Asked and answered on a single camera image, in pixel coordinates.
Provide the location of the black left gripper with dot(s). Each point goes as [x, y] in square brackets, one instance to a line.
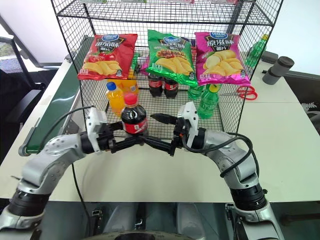
[107, 140]

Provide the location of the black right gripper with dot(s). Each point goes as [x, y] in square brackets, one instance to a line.
[180, 135]

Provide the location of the cola bottle red cap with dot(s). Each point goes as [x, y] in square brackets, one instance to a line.
[133, 117]

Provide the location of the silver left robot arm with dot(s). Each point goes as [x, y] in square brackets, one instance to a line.
[47, 162]

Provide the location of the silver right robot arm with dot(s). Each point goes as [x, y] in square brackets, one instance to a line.
[237, 160]

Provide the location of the green conveyor belt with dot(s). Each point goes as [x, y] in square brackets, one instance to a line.
[57, 105]

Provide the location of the orange soda bottle blue cap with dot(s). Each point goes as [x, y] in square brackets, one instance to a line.
[114, 100]

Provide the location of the cola bottle red label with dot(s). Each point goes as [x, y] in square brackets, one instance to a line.
[155, 86]
[171, 88]

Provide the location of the green soda bottle yellow cap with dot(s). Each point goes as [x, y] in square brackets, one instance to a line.
[207, 105]

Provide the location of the green potato chips bag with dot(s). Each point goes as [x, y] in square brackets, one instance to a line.
[170, 60]

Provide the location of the red potato chips bag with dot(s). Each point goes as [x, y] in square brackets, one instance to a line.
[107, 58]

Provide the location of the silver robot body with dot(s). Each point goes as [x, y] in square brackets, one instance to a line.
[160, 220]

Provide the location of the magenta potato chips bag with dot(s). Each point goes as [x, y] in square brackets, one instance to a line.
[221, 60]

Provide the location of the red scissors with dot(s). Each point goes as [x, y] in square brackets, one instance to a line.
[247, 94]

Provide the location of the black office chair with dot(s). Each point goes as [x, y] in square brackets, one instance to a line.
[15, 82]

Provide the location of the gray cylindrical device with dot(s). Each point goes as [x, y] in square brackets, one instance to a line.
[276, 71]

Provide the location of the black case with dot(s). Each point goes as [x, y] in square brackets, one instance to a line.
[307, 100]

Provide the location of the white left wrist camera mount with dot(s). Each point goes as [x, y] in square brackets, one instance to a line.
[95, 122]

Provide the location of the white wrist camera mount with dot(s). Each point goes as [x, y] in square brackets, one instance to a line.
[191, 117]
[95, 122]

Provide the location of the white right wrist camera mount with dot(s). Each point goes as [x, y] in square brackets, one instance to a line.
[191, 117]

